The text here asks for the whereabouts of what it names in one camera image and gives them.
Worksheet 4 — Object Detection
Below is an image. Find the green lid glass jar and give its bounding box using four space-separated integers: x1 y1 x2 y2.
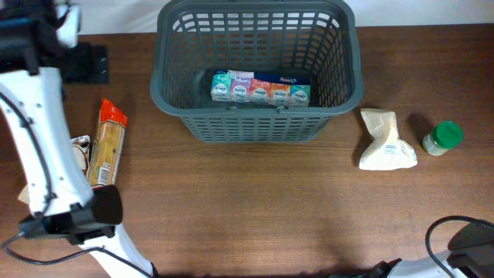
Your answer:
421 121 464 156

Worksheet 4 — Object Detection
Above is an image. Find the brown white snack bag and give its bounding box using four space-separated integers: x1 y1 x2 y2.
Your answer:
18 135 90 205

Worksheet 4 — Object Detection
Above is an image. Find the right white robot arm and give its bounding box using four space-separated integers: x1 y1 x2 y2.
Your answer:
361 215 493 278

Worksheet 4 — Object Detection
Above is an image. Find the beige paper pouch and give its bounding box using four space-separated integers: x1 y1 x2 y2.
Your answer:
359 108 418 171

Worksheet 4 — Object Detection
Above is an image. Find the tissue multipack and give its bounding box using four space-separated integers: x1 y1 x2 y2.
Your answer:
210 69 312 107

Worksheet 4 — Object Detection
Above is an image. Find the grey plastic shopping basket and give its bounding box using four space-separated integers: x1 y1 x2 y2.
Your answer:
151 0 364 143

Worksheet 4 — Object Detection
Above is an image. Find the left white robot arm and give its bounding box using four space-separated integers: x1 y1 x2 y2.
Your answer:
1 1 157 277

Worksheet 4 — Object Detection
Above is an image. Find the red spaghetti packet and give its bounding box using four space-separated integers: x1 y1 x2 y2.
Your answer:
86 99 127 188

